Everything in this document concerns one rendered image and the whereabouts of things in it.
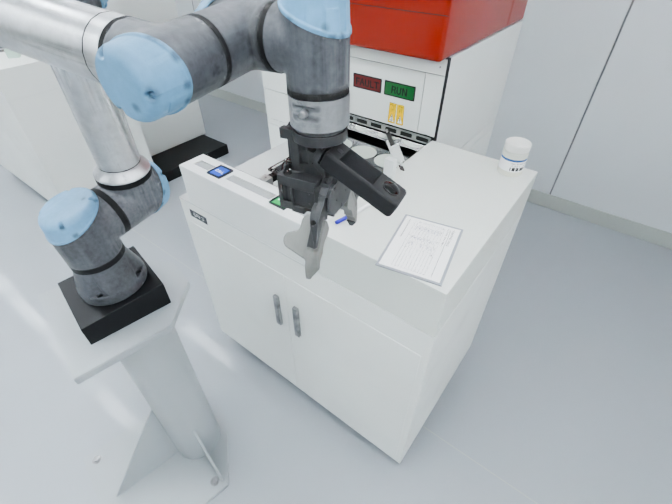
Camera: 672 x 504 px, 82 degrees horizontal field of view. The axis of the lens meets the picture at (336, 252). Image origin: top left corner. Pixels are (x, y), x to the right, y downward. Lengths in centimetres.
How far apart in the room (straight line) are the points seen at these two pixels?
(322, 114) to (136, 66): 19
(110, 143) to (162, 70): 50
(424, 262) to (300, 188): 43
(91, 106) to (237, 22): 44
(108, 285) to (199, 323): 114
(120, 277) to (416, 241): 68
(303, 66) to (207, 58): 10
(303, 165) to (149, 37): 23
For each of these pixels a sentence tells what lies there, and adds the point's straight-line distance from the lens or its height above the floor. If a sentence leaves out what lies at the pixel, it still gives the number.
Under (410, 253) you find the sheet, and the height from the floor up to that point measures 97.
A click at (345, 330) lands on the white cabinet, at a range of 113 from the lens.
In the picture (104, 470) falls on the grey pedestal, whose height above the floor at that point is 1.
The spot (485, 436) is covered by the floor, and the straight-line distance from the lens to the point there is 179.
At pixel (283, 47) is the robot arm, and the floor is 144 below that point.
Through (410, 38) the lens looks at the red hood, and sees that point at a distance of 131.
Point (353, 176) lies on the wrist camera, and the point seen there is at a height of 130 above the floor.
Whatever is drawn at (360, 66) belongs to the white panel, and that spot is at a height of 115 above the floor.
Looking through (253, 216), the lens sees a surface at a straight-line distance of 112.
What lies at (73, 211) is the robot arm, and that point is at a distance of 92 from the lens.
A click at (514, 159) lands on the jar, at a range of 124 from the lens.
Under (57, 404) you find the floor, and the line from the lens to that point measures 210.
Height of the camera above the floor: 155
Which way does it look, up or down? 41 degrees down
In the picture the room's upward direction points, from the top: straight up
